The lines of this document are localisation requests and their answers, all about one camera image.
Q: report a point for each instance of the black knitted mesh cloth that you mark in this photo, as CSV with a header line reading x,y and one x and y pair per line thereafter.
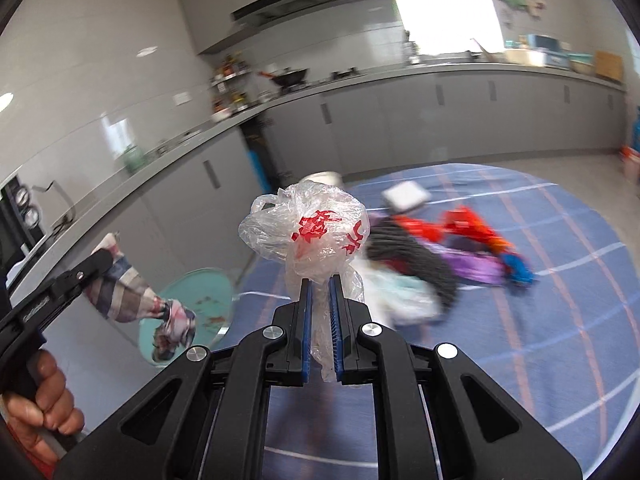
x,y
391,244

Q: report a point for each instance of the striped cloth rag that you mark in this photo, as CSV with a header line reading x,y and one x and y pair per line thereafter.
x,y
123,296

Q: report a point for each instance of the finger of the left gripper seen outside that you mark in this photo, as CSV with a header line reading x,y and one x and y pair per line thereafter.
x,y
76,280

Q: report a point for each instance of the white tissue pack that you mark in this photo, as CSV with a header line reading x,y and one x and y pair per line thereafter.
x,y
405,196

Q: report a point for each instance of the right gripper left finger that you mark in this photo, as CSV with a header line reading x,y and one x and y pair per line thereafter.
x,y
290,364

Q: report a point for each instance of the red blue snack wrapper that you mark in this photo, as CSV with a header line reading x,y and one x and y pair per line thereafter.
x,y
464,229

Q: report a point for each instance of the microwave oven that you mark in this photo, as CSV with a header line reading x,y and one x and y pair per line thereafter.
x,y
22,231

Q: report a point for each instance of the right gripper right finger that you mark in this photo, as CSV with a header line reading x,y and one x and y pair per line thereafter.
x,y
353,364

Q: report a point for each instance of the teal clear plastic package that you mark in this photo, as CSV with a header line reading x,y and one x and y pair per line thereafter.
x,y
396,299

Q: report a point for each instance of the left hand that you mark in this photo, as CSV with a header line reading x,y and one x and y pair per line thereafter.
x,y
53,409

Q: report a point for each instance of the clear plastic bag red print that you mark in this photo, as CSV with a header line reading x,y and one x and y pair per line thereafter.
x,y
315,230

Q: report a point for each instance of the spice rack with bottles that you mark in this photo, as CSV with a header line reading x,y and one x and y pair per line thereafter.
x,y
228,87

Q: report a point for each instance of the white blue paper cup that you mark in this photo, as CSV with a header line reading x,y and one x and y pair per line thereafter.
x,y
326,177

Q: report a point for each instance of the teal round trash bin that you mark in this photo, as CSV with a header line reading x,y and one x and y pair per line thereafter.
x,y
209,293

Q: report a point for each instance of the blue checked tablecloth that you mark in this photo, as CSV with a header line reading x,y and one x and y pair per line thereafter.
x,y
567,348

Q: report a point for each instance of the blue dish box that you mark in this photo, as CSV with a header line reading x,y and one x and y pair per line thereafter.
x,y
544,51

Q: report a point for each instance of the grey kitchen cabinets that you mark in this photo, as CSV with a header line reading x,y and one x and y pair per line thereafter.
x,y
182,212

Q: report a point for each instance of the black wok on stove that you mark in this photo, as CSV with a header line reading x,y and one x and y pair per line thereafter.
x,y
286,79

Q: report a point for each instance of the cardboard box on counter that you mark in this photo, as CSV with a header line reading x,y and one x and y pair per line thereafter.
x,y
609,66

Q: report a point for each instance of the purple snack wrapper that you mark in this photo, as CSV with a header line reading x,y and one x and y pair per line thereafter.
x,y
476,267

